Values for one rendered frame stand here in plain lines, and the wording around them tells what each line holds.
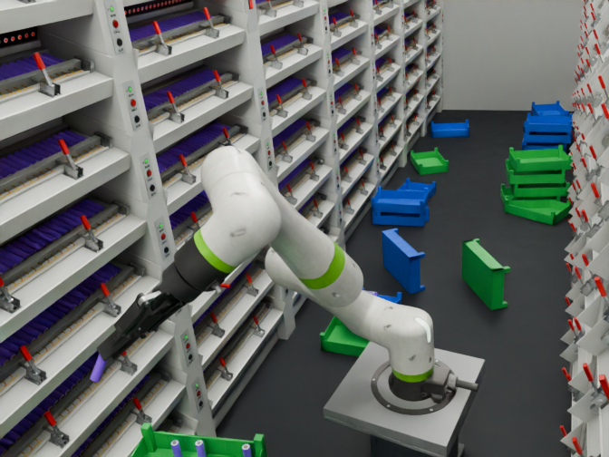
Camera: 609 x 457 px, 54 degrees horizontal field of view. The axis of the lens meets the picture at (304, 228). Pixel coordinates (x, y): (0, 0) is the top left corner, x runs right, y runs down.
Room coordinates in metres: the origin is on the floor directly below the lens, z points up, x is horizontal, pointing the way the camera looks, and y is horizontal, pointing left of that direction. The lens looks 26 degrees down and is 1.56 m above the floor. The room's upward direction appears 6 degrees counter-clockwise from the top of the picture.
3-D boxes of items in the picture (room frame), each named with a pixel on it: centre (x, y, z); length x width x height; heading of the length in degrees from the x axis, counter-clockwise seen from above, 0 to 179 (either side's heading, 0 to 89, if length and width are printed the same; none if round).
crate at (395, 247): (2.51, -0.46, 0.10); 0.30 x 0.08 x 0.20; 15
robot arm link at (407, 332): (1.38, -0.26, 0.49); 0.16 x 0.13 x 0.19; 43
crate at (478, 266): (2.32, -0.80, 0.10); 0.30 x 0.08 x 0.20; 9
